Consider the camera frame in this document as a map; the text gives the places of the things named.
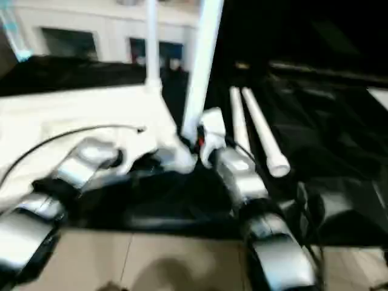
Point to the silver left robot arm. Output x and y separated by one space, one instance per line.
48 200

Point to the small gold tag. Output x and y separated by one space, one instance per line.
242 65

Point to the black metal bar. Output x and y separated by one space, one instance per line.
333 70

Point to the white plastic table leg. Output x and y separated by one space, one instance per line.
264 130
153 42
203 60
239 121

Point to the black mat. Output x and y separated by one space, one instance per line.
200 200

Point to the white cabinet with glass doors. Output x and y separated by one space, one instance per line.
91 27

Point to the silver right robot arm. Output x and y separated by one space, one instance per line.
254 206

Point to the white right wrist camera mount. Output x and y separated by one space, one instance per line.
212 130

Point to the white plastic table top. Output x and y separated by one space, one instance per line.
60 127

